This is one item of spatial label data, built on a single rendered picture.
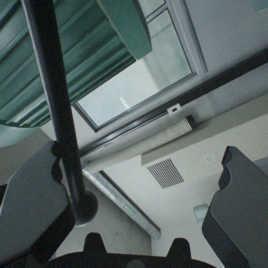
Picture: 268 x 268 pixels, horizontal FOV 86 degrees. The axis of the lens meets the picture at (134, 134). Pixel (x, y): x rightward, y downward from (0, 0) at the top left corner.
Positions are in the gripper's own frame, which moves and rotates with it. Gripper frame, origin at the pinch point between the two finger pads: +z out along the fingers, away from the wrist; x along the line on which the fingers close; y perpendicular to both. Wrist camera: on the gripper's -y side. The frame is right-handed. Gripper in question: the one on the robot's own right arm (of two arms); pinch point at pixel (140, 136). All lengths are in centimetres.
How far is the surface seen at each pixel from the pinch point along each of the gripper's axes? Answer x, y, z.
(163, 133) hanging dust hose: 25, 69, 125
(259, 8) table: 31, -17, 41
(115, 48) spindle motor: -2.9, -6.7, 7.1
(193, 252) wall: 93, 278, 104
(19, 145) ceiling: -122, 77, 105
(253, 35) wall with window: 91, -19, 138
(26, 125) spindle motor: -17.5, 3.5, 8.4
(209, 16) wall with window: 52, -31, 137
